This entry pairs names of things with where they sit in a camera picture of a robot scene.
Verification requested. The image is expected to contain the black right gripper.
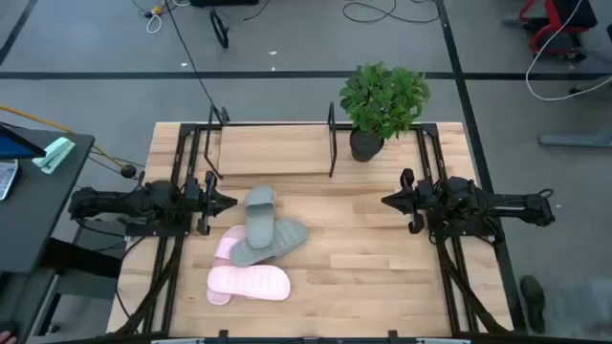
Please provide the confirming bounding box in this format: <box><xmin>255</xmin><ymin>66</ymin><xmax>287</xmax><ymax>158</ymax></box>
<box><xmin>381</xmin><ymin>167</ymin><xmax>448</xmax><ymax>235</ymax></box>

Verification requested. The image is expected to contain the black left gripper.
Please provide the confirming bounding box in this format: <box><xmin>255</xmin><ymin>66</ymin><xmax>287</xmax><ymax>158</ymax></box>
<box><xmin>184</xmin><ymin>170</ymin><xmax>239</xmax><ymax>236</ymax></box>

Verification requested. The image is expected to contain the grey rubber slide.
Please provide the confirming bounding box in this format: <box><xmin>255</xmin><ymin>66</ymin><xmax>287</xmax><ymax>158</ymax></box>
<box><xmin>244</xmin><ymin>184</ymin><xmax>277</xmax><ymax>250</ymax></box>
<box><xmin>229</xmin><ymin>218</ymin><xmax>310</xmax><ymax>269</ymax></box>

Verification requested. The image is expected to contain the pink rubber slide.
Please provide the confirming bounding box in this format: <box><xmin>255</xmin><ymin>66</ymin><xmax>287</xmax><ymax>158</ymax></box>
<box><xmin>207</xmin><ymin>264</ymin><xmax>292</xmax><ymax>302</ymax></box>
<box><xmin>206</xmin><ymin>224</ymin><xmax>248</xmax><ymax>307</ymax></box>

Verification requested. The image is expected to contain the green potted plant black pot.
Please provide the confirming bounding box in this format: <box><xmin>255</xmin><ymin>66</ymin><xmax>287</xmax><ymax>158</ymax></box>
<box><xmin>339</xmin><ymin>60</ymin><xmax>431</xmax><ymax>163</ymax></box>

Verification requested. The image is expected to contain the person's shoe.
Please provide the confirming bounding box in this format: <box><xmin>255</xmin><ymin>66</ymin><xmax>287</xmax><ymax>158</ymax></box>
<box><xmin>519</xmin><ymin>274</ymin><xmax>547</xmax><ymax>334</ymax></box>

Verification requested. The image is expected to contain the black floor stand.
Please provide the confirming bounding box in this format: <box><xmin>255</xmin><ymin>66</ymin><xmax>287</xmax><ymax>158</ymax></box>
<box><xmin>208</xmin><ymin>7</ymin><xmax>230</xmax><ymax>50</ymax></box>

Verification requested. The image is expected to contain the mint green stapler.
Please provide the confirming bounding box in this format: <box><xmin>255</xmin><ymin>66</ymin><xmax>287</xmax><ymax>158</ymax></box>
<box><xmin>32</xmin><ymin>136</ymin><xmax>77</xmax><ymax>175</ymax></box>

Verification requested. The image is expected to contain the black side desk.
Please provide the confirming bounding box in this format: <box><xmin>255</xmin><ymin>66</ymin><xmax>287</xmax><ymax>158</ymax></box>
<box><xmin>0</xmin><ymin>127</ymin><xmax>97</xmax><ymax>344</ymax></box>

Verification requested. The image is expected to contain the grey desk foot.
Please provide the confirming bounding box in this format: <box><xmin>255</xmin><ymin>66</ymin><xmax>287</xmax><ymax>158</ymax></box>
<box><xmin>568</xmin><ymin>74</ymin><xmax>612</xmax><ymax>96</ymax></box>
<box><xmin>538</xmin><ymin>129</ymin><xmax>612</xmax><ymax>149</ymax></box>

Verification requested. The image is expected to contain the laptop computer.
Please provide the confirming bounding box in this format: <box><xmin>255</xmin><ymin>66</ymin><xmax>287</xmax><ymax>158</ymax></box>
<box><xmin>0</xmin><ymin>120</ymin><xmax>48</xmax><ymax>202</ymax></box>

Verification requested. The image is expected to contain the red and black chair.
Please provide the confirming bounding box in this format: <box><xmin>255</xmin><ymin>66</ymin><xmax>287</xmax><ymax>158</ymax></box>
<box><xmin>503</xmin><ymin>0</ymin><xmax>599</xmax><ymax>62</ymax></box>

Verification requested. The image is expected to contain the wooden shelf black metal frame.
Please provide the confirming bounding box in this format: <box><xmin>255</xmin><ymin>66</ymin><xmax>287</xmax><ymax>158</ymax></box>
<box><xmin>204</xmin><ymin>101</ymin><xmax>339</xmax><ymax>181</ymax></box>

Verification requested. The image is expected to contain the black metal rig frame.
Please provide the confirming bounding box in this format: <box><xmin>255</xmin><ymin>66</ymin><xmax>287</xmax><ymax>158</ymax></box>
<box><xmin>107</xmin><ymin>121</ymin><xmax>515</xmax><ymax>344</ymax></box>

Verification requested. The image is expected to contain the black cable bundle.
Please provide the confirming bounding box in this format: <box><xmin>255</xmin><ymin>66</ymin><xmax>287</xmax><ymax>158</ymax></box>
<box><xmin>113</xmin><ymin>232</ymin><xmax>186</xmax><ymax>335</ymax></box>
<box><xmin>437</xmin><ymin>238</ymin><xmax>509</xmax><ymax>335</ymax></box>

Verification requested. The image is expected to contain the long black floor cable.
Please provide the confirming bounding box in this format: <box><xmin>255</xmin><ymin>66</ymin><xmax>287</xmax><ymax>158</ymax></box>
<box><xmin>162</xmin><ymin>0</ymin><xmax>219</xmax><ymax>111</ymax></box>

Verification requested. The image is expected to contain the long white cable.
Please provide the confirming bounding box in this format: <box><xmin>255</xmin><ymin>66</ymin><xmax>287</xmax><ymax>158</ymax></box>
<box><xmin>524</xmin><ymin>0</ymin><xmax>612</xmax><ymax>102</ymax></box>

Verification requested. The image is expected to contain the looped black floor cable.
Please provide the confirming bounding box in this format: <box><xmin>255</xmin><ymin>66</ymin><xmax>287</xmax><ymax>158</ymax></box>
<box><xmin>341</xmin><ymin>0</ymin><xmax>442</xmax><ymax>25</ymax></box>

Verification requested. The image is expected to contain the thick yellow cable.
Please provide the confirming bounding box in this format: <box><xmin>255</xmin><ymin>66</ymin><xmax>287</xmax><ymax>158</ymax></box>
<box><xmin>0</xmin><ymin>104</ymin><xmax>126</xmax><ymax>169</ymax></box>

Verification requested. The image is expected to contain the white cable yellow plug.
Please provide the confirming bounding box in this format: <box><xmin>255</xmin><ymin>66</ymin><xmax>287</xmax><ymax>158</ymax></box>
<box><xmin>144</xmin><ymin>0</ymin><xmax>192</xmax><ymax>35</ymax></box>

